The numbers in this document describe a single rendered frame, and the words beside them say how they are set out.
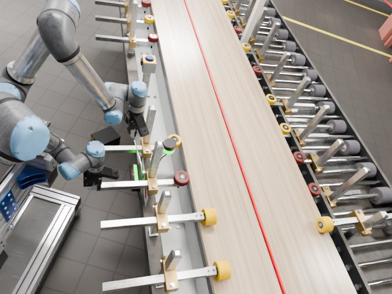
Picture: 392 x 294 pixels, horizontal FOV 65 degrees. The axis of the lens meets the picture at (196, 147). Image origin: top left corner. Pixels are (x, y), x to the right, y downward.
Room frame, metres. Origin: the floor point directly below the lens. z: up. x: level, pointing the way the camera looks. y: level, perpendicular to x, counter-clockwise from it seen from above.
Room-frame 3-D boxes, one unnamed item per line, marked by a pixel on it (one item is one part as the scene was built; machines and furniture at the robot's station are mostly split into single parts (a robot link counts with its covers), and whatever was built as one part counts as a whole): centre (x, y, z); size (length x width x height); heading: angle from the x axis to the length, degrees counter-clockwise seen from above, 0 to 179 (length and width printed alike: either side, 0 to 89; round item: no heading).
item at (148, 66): (1.32, 0.41, 1.18); 0.07 x 0.07 x 0.08; 29
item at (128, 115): (1.03, 0.35, 1.08); 0.09 x 0.08 x 0.12; 49
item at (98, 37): (1.91, 0.79, 0.84); 0.43 x 0.03 x 0.04; 119
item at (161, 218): (0.64, 0.03, 0.94); 0.13 x 0.06 x 0.05; 29
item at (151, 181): (0.86, 0.15, 0.84); 0.13 x 0.06 x 0.05; 29
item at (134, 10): (1.97, 0.77, 0.90); 0.03 x 0.03 x 0.48; 29
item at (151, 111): (1.10, 0.28, 0.89); 0.03 x 0.03 x 0.48; 29
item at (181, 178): (0.92, 0.01, 0.85); 0.08 x 0.08 x 0.11
